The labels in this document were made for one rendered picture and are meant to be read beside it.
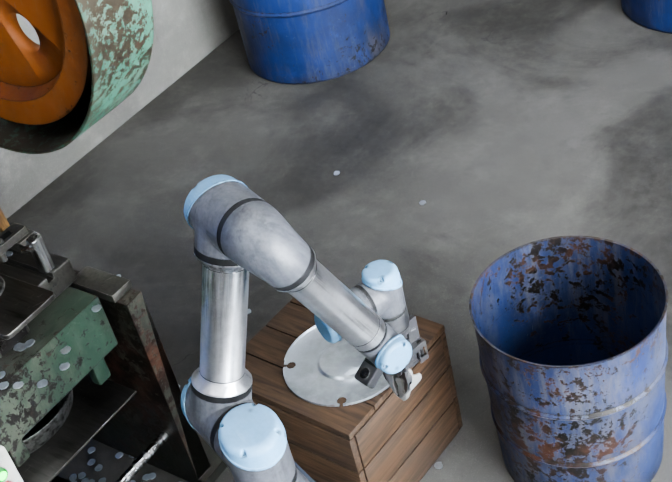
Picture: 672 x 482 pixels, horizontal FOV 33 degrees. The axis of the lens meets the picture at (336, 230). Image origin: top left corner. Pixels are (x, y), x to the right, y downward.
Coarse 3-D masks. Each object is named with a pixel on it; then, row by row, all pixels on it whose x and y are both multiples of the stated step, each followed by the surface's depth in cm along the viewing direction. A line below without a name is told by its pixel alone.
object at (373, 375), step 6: (366, 360) 238; (360, 366) 239; (366, 366) 238; (372, 366) 237; (360, 372) 238; (366, 372) 237; (372, 372) 236; (378, 372) 236; (360, 378) 237; (366, 378) 237; (372, 378) 236; (378, 378) 237; (366, 384) 236; (372, 384) 236
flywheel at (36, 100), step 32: (0, 0) 233; (32, 0) 227; (64, 0) 215; (0, 32) 241; (64, 32) 221; (0, 64) 248; (32, 64) 241; (64, 64) 228; (0, 96) 250; (32, 96) 244; (64, 96) 235
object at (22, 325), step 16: (0, 288) 236; (16, 288) 236; (32, 288) 235; (0, 304) 233; (16, 304) 232; (32, 304) 231; (48, 304) 231; (0, 320) 229; (16, 320) 228; (0, 336) 226; (16, 336) 242; (0, 352) 239
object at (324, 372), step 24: (312, 336) 271; (288, 360) 266; (312, 360) 264; (336, 360) 262; (360, 360) 260; (288, 384) 260; (312, 384) 258; (336, 384) 257; (360, 384) 255; (384, 384) 254
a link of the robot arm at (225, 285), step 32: (192, 192) 200; (224, 192) 196; (192, 224) 201; (224, 256) 198; (224, 288) 203; (224, 320) 206; (224, 352) 209; (192, 384) 215; (224, 384) 212; (192, 416) 217
